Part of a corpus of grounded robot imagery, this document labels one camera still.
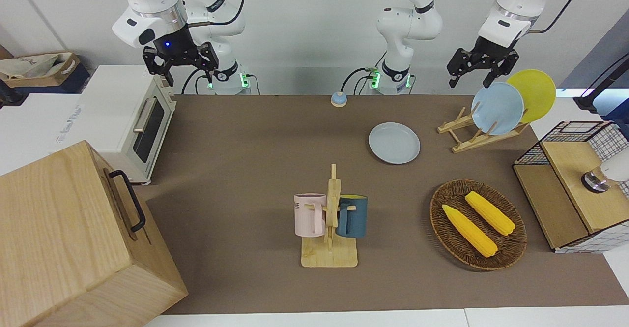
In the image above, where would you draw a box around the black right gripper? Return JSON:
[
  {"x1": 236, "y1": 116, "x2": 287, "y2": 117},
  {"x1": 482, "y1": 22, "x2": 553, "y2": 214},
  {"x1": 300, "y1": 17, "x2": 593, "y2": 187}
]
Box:
[{"x1": 143, "y1": 25, "x2": 220, "y2": 88}]

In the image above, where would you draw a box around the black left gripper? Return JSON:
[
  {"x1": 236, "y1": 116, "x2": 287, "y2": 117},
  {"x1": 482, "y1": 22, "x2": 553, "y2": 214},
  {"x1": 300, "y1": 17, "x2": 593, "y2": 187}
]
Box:
[{"x1": 446, "y1": 36, "x2": 520, "y2": 89}]

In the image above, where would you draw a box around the gray round plate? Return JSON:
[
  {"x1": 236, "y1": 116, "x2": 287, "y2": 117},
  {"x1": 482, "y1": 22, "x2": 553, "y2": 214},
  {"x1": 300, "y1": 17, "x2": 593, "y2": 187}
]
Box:
[{"x1": 369, "y1": 122, "x2": 421, "y2": 165}]

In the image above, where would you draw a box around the light blue plate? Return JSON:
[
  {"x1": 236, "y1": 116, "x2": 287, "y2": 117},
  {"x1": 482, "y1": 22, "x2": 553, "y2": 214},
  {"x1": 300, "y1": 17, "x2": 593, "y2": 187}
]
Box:
[{"x1": 471, "y1": 82, "x2": 525, "y2": 136}]

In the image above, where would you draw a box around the wooden plate rack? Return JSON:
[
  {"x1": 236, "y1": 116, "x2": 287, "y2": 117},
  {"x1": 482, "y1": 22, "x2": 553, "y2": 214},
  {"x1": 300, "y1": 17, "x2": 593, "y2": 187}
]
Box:
[{"x1": 437, "y1": 107, "x2": 531, "y2": 154}]

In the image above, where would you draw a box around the yellow plate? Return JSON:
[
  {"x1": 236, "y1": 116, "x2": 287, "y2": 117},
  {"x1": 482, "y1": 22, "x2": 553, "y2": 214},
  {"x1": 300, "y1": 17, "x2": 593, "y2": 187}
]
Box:
[{"x1": 506, "y1": 69, "x2": 557, "y2": 124}]

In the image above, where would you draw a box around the white toaster oven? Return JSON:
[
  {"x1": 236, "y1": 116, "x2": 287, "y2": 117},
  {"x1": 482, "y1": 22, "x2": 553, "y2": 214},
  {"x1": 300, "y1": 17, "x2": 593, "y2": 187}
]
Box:
[{"x1": 74, "y1": 65, "x2": 177, "y2": 186}]

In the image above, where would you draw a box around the brown table mat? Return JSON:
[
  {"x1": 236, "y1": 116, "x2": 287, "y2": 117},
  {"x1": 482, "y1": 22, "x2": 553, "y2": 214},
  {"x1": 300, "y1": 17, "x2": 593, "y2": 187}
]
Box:
[{"x1": 145, "y1": 94, "x2": 629, "y2": 315}]

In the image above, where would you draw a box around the cardboard box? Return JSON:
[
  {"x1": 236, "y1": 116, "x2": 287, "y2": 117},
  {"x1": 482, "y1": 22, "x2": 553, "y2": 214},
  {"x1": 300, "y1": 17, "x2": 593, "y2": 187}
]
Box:
[{"x1": 0, "y1": 52, "x2": 82, "y2": 89}]

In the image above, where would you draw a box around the yellow corn cob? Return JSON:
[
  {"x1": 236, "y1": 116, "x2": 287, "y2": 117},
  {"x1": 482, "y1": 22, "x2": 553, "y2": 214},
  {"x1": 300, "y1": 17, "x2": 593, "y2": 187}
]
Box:
[
  {"x1": 442, "y1": 204, "x2": 498, "y2": 258},
  {"x1": 465, "y1": 191, "x2": 516, "y2": 236}
]

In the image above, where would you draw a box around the wooden basket lid board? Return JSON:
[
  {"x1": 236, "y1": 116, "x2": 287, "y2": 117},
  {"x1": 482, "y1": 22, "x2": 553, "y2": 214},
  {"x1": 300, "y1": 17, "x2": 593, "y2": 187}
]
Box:
[{"x1": 541, "y1": 140, "x2": 629, "y2": 233}]

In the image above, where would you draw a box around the brown wicker basket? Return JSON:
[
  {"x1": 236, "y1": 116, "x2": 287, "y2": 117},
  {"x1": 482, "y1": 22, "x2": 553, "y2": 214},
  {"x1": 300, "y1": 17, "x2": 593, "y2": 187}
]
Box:
[{"x1": 430, "y1": 179, "x2": 528, "y2": 271}]

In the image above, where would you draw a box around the beige cloth bag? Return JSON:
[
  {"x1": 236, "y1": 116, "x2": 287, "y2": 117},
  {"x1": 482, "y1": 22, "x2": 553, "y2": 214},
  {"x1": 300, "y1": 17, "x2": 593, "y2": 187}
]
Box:
[{"x1": 0, "y1": 53, "x2": 67, "y2": 80}]

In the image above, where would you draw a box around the white cylinder bottle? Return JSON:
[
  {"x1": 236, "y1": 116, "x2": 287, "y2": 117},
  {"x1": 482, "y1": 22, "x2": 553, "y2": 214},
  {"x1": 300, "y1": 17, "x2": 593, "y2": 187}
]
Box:
[{"x1": 581, "y1": 148, "x2": 629, "y2": 193}]

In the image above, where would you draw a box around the teal mug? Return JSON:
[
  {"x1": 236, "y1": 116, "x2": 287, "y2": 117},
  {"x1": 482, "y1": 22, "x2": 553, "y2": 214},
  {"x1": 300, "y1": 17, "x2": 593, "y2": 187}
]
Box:
[{"x1": 336, "y1": 195, "x2": 368, "y2": 238}]

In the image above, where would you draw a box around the pink mug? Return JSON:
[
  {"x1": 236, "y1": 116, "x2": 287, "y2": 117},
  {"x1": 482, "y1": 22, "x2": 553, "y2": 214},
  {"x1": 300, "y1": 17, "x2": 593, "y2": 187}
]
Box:
[{"x1": 294, "y1": 193, "x2": 328, "y2": 238}]

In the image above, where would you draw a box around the large wooden box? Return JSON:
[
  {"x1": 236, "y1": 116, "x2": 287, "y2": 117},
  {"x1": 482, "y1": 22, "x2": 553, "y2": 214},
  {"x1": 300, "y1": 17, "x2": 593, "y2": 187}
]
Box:
[{"x1": 0, "y1": 140, "x2": 189, "y2": 327}]

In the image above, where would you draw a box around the wooden mug stand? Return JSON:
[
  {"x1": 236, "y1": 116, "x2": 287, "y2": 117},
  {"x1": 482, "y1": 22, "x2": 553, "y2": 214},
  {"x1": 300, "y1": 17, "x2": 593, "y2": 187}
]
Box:
[{"x1": 301, "y1": 164, "x2": 358, "y2": 268}]

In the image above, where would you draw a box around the black right base cable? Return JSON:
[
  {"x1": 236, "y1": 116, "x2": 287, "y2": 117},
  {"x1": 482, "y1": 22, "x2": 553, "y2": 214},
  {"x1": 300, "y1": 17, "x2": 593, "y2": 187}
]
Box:
[{"x1": 181, "y1": 67, "x2": 217, "y2": 95}]

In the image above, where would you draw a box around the black base cable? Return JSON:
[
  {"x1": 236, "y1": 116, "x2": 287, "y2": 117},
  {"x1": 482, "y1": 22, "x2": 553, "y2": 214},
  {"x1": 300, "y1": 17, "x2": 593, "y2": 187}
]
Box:
[
  {"x1": 341, "y1": 65, "x2": 385, "y2": 95},
  {"x1": 181, "y1": 67, "x2": 217, "y2": 95}
]

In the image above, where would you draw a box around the metal toaster oven handle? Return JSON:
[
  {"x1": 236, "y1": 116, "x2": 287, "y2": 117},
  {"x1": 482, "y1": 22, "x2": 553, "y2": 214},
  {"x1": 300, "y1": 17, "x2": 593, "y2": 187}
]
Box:
[{"x1": 133, "y1": 97, "x2": 158, "y2": 134}]

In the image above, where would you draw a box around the black wire storage basket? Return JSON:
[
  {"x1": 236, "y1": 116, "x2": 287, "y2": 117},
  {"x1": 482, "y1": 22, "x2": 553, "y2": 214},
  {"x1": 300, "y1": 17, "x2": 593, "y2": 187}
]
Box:
[{"x1": 513, "y1": 120, "x2": 629, "y2": 254}]

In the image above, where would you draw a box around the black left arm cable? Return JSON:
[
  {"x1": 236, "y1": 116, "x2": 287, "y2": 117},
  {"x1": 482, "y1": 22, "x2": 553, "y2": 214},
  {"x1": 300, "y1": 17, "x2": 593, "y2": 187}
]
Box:
[{"x1": 528, "y1": 0, "x2": 593, "y2": 35}]

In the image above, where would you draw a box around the black left base cable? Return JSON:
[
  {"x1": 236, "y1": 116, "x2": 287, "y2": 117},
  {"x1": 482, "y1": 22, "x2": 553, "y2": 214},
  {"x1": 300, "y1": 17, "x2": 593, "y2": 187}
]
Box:
[{"x1": 341, "y1": 65, "x2": 385, "y2": 95}]

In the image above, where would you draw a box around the black box handle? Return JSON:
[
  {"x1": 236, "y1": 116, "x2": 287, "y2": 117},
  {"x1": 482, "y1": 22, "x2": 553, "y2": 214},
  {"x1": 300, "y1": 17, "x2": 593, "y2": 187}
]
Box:
[{"x1": 109, "y1": 170, "x2": 147, "y2": 233}]

